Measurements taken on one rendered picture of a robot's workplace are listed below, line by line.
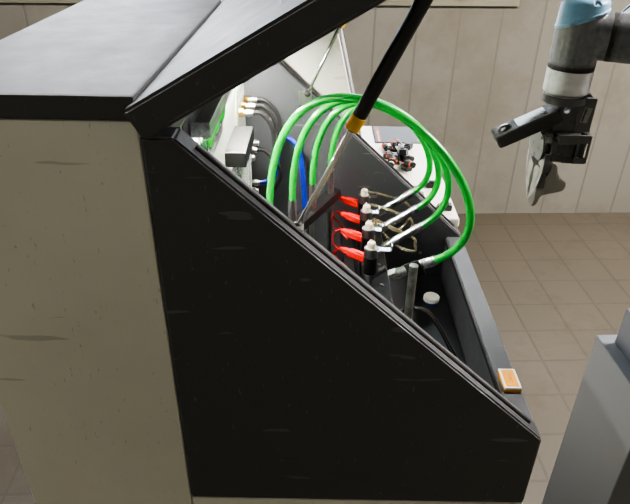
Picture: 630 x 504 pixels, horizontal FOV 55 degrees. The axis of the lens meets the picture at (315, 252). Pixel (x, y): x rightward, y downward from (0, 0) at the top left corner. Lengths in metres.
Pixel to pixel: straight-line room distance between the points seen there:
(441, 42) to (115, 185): 2.79
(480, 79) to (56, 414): 2.93
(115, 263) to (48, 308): 0.13
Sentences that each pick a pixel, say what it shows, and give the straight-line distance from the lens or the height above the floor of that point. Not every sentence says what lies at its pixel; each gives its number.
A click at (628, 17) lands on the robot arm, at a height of 1.54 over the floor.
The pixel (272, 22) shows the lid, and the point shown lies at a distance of 0.67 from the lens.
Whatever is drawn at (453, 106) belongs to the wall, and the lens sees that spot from 3.53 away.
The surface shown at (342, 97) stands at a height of 1.42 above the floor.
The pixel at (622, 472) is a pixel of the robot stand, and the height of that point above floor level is 0.60.
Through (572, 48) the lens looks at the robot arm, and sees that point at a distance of 1.09.
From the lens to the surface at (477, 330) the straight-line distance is 1.26.
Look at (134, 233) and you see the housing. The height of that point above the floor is 1.32.
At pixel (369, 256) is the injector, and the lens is 1.19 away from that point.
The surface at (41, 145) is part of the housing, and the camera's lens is 0.80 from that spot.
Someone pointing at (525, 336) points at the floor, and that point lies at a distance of 2.88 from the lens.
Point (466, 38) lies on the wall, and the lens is 3.45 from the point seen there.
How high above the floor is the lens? 1.71
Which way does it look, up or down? 31 degrees down
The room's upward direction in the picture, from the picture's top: 1 degrees clockwise
